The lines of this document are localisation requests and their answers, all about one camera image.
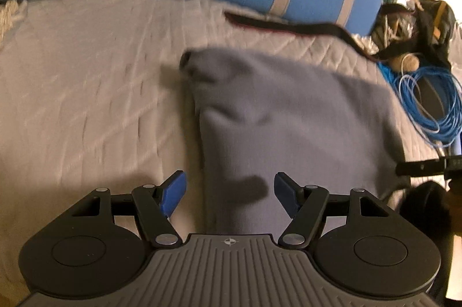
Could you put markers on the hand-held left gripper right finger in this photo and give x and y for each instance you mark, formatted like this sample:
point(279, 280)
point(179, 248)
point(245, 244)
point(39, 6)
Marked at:
point(287, 193)

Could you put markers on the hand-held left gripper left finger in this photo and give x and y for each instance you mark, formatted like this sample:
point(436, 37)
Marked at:
point(174, 191)

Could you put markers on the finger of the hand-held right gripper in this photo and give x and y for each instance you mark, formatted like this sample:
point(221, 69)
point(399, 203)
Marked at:
point(420, 167)

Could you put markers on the grey sweatpants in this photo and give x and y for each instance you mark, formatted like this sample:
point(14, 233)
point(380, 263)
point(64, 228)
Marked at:
point(288, 119)

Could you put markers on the tan plush toy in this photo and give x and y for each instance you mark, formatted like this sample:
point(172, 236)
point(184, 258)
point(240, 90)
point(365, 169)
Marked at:
point(406, 63)

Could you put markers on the grey quilted bedspread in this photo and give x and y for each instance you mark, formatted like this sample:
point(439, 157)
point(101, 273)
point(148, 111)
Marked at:
point(90, 94)

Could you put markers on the black bag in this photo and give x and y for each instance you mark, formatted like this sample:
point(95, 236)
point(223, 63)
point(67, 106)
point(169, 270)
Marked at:
point(433, 21)

